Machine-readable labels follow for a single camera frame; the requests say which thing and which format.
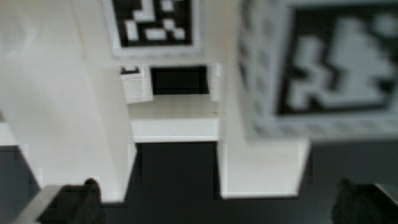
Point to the white chair seat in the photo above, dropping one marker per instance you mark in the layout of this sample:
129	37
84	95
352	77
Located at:
173	94

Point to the white chair side frame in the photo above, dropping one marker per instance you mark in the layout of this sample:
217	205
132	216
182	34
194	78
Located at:
66	114

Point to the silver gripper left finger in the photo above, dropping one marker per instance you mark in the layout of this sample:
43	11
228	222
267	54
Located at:
66	204

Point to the white cube front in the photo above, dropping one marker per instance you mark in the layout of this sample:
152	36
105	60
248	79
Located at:
317	59

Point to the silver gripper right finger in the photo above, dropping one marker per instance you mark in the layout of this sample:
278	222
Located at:
363	205

